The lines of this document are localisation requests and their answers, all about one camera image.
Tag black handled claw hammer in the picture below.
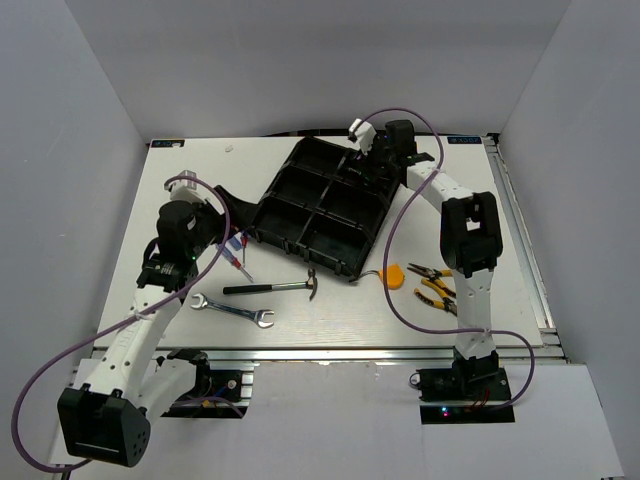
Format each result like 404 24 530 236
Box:
222 269 318 301

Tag right aluminium rail frame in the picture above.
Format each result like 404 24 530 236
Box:
482 133 570 364

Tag black compartment tray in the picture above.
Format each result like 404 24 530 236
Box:
250 137 400 280

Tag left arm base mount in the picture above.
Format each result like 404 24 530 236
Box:
154 349 254 418

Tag silver open-end wrench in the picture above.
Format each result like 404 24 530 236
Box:
191 293 274 329

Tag orange tape measure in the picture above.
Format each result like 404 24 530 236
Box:
350 263 405 290

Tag blue red screwdriver middle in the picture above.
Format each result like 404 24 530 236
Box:
241 232 248 267

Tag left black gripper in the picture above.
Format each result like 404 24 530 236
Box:
185 186 259 259

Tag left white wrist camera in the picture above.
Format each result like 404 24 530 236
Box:
164 170 204 204

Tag yellow black pliers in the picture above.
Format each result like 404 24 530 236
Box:
408 263 452 288
413 288 457 316

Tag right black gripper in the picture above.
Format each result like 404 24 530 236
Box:
351 130 396 182

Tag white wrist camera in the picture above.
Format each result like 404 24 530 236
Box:
164 170 204 204
348 118 377 155

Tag green precision screwdriver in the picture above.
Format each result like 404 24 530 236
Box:
343 166 385 190

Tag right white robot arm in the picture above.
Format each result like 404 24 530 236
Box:
385 120 503 399

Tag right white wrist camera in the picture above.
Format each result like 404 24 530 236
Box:
348 118 377 155

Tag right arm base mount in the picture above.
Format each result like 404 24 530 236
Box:
408 368 516 425

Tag blue red screwdriver lower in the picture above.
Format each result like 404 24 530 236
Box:
216 245 254 283

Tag front aluminium rail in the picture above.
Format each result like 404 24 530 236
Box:
196 347 453 362

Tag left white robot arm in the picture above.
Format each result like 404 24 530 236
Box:
57 179 254 467

